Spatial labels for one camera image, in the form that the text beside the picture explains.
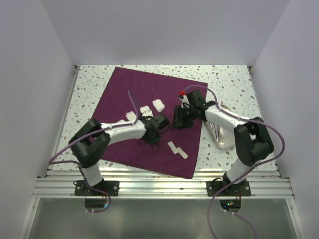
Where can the purple cloth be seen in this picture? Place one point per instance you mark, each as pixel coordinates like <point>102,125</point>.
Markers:
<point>145,88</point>

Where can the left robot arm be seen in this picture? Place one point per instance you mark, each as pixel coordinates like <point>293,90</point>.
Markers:
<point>91,141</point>

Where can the white zigzag tape strip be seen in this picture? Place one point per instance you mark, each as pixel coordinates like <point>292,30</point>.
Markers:
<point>177,150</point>

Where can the stainless steel tray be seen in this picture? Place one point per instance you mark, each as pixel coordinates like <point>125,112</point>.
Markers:
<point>221,134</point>

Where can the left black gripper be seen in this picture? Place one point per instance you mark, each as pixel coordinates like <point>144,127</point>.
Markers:
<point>155,139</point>

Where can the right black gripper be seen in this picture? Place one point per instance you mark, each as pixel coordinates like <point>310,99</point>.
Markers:
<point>179,122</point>

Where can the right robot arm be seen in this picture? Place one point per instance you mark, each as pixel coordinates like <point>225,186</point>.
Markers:
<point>252,140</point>

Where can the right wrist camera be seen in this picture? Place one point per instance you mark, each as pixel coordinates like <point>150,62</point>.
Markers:
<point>184,100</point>

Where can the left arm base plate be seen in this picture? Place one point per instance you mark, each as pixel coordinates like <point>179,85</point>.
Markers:
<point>109,187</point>

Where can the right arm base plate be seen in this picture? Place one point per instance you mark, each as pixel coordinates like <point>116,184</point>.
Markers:
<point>240,189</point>

